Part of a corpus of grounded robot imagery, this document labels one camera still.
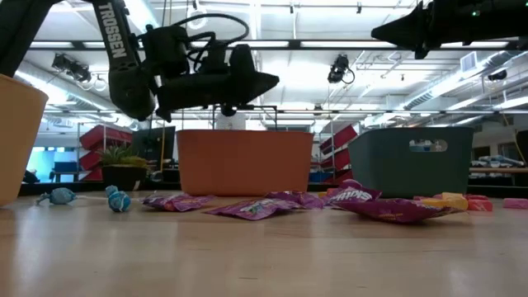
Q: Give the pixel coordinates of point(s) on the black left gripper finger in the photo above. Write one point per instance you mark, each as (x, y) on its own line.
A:
(253, 95)
(260, 81)

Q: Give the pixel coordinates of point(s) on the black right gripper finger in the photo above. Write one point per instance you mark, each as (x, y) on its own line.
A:
(406, 22)
(406, 38)

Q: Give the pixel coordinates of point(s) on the orange plastic bin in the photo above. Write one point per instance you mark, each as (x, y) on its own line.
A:
(243, 165)

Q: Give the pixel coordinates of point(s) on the teal plastic bin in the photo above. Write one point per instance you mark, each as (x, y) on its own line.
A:
(383, 165)

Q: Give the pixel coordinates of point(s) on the blue lollipop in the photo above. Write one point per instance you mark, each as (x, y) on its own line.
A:
(110, 190)
(61, 196)
(120, 202)

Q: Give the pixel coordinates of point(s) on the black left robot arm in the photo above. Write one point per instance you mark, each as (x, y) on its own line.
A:
(123, 82)

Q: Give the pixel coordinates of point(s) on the orange square chewy candy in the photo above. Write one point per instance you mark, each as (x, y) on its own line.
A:
(330, 191)
(480, 205)

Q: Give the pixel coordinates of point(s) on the yellow square chewy candy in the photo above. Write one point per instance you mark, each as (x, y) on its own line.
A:
(451, 201)

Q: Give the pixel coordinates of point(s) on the pink square chewy candy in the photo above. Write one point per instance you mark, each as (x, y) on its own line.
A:
(515, 203)

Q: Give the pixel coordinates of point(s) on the white cylinder tank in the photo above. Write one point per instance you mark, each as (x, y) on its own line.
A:
(230, 123)

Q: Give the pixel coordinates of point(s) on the white air vent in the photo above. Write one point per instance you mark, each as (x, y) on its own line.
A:
(469, 62)

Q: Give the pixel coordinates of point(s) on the black standing monitor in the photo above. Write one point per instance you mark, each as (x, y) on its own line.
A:
(152, 144)

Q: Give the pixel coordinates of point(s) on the black ceiling speaker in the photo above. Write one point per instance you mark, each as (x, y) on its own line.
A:
(497, 75)

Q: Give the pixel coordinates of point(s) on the red tilted storage bin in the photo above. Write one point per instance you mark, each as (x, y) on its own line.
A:
(342, 176)
(90, 161)
(340, 158)
(340, 138)
(94, 176)
(103, 138)

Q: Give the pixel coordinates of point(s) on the purple Skittles bag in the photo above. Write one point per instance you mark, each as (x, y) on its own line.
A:
(350, 194)
(177, 202)
(251, 209)
(392, 210)
(301, 199)

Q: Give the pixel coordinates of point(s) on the potted succulent plant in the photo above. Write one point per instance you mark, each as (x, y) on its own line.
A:
(123, 178)

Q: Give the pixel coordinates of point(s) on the wooden table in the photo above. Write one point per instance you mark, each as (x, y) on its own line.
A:
(495, 170)

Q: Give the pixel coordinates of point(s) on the yellow plastic bin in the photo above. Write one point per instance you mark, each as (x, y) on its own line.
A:
(20, 144)

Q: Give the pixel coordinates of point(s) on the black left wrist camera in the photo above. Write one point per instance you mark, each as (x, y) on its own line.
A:
(214, 57)

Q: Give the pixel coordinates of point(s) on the black frame beam with lights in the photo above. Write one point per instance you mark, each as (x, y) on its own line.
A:
(295, 44)

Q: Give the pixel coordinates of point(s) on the black hanging camera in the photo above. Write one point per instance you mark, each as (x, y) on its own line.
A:
(339, 68)

